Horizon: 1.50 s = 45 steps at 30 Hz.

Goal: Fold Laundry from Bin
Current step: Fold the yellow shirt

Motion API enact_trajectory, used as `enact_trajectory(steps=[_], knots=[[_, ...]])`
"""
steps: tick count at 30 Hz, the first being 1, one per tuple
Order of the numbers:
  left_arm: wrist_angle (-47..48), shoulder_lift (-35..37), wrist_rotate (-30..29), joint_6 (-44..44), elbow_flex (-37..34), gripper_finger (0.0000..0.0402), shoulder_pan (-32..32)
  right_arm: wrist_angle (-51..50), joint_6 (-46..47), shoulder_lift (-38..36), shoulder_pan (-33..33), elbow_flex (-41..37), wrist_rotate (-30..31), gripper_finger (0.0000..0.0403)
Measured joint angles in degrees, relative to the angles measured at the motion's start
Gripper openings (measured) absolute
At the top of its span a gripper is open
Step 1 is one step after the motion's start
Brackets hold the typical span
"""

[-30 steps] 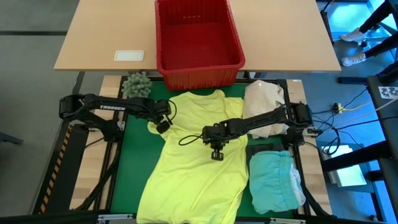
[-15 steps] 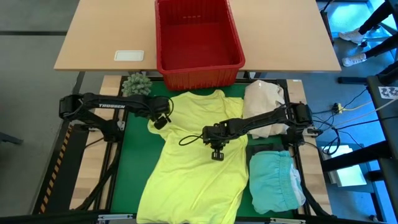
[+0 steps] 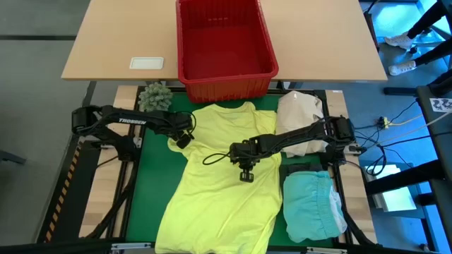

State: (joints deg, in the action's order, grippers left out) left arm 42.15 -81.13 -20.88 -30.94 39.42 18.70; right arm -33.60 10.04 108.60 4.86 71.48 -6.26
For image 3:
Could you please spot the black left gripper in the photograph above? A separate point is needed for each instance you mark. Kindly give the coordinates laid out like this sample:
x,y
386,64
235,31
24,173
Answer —
x,y
183,125

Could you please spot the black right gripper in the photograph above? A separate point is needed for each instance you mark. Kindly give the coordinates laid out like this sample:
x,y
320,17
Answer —
x,y
245,153

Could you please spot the dark grey garment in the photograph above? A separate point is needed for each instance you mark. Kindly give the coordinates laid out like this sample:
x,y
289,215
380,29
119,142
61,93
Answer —
x,y
296,168

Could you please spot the yellow garment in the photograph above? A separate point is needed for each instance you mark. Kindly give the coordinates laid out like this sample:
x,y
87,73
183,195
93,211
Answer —
x,y
219,204

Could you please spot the pale teal white garment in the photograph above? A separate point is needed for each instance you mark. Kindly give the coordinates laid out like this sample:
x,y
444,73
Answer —
x,y
310,208

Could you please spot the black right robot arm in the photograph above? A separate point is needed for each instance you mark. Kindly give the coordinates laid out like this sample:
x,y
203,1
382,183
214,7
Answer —
x,y
303,134

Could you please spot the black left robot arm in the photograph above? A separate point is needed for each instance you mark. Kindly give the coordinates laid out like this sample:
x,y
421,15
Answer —
x,y
130,121

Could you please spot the red plastic laundry bin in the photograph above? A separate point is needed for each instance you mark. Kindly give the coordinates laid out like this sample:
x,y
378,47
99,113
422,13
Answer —
x,y
226,88

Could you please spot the pale green spiky plant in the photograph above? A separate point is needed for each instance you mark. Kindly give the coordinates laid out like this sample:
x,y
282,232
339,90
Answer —
x,y
155,97

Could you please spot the cream white garment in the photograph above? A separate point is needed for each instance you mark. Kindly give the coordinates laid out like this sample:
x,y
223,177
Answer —
x,y
296,109

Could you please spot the white rectangular label plate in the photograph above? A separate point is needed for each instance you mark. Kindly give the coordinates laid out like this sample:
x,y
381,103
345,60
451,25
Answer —
x,y
146,63

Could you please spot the green table mat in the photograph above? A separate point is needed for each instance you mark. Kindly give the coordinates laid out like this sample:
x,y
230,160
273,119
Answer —
x,y
152,197

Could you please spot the light wooden desk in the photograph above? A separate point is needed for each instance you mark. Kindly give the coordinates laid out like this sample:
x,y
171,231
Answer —
x,y
116,35

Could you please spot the black hazard striped platform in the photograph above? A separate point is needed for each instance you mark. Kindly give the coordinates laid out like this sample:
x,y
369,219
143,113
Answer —
x,y
70,197

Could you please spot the yellow power plug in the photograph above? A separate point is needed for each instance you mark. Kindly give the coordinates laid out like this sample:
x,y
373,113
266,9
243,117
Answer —
x,y
385,122

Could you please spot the white box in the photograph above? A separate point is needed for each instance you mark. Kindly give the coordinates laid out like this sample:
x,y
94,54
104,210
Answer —
x,y
392,197

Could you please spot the black metal beam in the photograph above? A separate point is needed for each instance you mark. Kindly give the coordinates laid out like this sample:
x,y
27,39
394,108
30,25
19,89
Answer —
x,y
406,180

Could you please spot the grey chair base leg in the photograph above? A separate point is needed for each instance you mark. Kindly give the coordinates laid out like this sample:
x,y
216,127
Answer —
x,y
12,157

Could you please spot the white sneaker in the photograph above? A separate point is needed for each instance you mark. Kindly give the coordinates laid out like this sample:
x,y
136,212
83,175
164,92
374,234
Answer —
x,y
402,68
399,40

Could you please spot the black desk foot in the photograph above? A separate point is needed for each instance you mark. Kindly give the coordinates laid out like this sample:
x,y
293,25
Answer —
x,y
370,24

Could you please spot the black side table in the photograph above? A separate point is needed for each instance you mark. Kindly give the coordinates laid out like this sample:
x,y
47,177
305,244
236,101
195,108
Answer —
x,y
441,148

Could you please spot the black chair caster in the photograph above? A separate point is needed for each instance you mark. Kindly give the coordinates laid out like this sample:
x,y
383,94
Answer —
x,y
412,50

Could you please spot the white marker tag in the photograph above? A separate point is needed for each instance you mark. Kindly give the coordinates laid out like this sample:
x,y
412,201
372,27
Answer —
x,y
441,105

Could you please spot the person's leg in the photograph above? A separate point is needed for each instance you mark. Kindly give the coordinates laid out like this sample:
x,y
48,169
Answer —
x,y
434,54
427,19

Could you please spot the silver metal bracket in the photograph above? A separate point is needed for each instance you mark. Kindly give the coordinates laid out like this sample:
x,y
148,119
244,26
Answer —
x,y
130,246
326,250

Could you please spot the black aluminium table frame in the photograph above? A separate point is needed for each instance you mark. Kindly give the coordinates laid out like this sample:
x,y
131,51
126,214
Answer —
x,y
88,247

